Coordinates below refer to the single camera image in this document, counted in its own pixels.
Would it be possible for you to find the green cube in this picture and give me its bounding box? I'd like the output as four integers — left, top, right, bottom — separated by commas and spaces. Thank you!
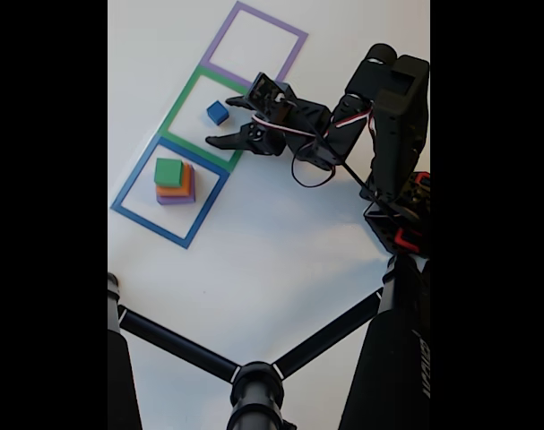
153, 157, 185, 188

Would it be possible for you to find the purple square frame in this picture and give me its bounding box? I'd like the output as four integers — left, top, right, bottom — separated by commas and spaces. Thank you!
199, 0, 309, 100

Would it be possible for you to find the black camera tripod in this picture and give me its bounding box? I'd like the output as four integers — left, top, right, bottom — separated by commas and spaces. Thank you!
108, 253, 431, 430

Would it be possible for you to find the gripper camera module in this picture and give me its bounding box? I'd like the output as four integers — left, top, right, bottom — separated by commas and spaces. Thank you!
246, 72, 298, 126

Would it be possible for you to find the red black table clamp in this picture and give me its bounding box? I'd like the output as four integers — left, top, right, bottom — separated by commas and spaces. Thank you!
394, 226, 427, 253

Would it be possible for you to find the black cable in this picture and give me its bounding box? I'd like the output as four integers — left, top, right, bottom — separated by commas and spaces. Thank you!
290, 105, 402, 220

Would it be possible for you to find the green square frame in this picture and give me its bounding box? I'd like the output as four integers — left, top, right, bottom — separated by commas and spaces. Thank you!
157, 64, 272, 174

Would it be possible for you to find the orange block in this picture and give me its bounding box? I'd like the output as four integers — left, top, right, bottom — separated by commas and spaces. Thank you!
156, 162, 195, 198

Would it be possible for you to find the blue square frame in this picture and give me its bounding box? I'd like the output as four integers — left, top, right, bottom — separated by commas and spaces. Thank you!
109, 135, 231, 251

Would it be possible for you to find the small blue cube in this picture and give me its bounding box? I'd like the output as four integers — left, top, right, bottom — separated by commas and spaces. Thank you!
206, 99, 230, 126

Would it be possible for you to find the purple block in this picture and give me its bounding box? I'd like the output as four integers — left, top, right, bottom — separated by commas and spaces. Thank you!
156, 165, 197, 206

